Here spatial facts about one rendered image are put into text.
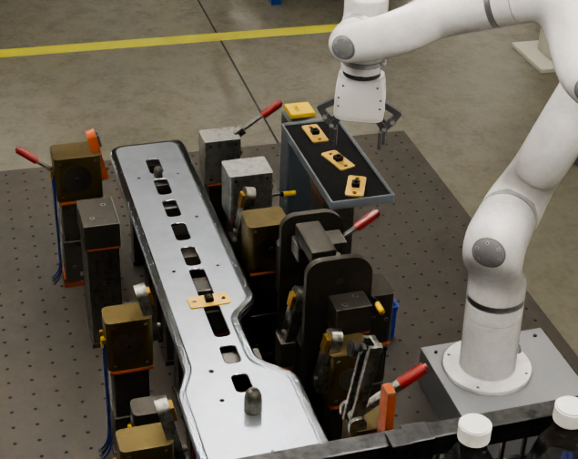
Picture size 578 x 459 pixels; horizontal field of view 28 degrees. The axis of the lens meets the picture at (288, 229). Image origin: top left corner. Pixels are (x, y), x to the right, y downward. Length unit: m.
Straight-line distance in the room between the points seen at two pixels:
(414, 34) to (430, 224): 1.14
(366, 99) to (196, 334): 0.57
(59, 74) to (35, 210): 2.57
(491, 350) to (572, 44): 0.70
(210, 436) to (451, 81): 3.95
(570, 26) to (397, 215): 1.27
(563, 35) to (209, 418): 0.91
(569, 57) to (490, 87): 3.69
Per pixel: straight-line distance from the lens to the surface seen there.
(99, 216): 2.54
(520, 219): 2.24
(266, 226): 2.39
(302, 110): 2.70
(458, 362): 2.51
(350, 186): 2.38
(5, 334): 2.76
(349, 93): 2.26
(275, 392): 2.08
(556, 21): 2.06
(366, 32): 2.10
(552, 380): 2.51
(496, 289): 2.32
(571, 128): 2.15
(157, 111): 5.33
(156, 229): 2.54
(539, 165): 2.18
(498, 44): 6.24
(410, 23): 2.11
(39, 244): 3.07
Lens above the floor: 2.34
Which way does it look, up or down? 32 degrees down
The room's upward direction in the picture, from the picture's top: 2 degrees clockwise
